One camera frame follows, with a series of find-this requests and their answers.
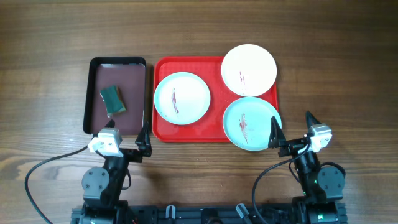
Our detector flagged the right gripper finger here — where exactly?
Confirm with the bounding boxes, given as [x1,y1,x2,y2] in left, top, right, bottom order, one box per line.
[268,116,286,148]
[305,111,321,131]

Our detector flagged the green yellow sponge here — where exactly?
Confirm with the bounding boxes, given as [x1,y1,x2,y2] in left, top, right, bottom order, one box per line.
[100,85,126,118]

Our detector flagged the light blue plate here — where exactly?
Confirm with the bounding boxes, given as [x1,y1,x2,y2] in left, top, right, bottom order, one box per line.
[222,97,282,151]
[154,72,211,125]

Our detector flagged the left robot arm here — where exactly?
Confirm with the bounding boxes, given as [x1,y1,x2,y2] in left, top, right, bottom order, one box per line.
[71,120,152,224]

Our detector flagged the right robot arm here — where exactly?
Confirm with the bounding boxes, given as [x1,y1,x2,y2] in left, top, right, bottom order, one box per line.
[269,111,348,223]

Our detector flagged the black water tray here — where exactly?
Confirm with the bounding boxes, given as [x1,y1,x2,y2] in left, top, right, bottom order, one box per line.
[83,57,146,136]

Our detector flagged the red plastic tray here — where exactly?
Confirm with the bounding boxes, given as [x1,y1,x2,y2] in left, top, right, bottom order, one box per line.
[152,55,279,143]

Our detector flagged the white plate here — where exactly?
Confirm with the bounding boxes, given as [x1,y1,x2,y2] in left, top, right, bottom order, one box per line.
[221,44,277,96]

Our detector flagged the left black cable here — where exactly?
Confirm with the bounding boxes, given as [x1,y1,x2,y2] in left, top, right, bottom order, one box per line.
[24,145,91,224]

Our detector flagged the black cable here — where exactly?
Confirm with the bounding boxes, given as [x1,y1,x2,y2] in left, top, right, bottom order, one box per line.
[251,144,312,218]
[24,145,91,224]

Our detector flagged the right black cable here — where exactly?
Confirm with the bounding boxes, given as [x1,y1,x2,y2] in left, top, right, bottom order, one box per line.
[251,144,312,218]

